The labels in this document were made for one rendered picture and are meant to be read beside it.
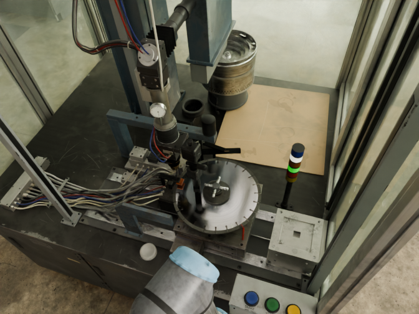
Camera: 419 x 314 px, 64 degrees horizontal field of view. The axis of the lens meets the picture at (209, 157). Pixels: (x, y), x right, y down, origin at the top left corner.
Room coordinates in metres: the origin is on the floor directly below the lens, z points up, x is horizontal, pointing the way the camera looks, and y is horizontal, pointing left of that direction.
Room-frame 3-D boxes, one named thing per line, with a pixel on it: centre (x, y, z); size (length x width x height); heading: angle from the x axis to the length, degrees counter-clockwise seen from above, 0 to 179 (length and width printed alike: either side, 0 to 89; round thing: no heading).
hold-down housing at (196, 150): (0.72, 0.06, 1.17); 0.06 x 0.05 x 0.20; 59
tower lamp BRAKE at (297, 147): (0.75, -0.32, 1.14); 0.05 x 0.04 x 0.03; 158
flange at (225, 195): (0.72, -0.02, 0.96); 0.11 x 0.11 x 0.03
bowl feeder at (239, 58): (1.50, -0.14, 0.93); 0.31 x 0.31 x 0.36
